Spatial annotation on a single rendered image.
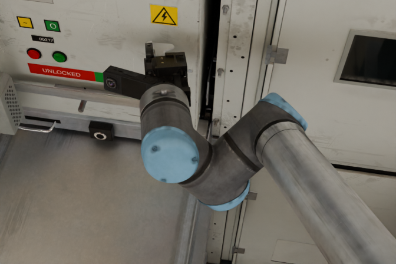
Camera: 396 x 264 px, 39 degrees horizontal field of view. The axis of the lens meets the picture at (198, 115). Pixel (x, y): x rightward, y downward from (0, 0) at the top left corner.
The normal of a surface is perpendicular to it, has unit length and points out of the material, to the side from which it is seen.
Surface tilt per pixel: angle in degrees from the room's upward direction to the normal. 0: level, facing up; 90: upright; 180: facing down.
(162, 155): 72
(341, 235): 44
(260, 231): 90
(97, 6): 90
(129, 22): 90
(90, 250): 0
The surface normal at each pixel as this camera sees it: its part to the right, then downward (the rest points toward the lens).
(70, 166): 0.03, -0.60
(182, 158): 0.05, 0.56
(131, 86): -0.39, 0.55
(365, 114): -0.14, 0.79
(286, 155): -0.66, -0.58
